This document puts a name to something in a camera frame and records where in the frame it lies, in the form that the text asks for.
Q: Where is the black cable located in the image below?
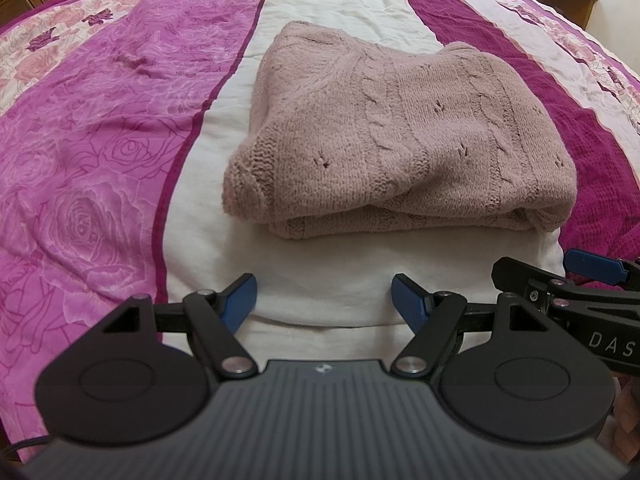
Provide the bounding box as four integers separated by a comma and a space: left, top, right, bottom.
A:
0, 436, 52, 462

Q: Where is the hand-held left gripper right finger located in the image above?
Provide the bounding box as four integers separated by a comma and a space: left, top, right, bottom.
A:
391, 274, 548, 379

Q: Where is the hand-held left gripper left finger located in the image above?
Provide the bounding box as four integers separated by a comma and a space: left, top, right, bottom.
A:
102, 273, 258, 379

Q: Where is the pink knitted sweater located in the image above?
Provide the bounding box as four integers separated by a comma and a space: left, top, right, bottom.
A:
222, 21, 579, 239

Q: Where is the purple striped floral blanket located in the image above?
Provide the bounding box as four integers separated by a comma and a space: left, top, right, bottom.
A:
0, 0, 640, 466

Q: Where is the person's right hand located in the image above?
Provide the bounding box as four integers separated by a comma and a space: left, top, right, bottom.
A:
602, 374, 640, 456

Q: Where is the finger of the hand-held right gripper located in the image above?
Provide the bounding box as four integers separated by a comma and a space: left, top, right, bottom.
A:
491, 256, 577, 311
564, 248, 640, 291

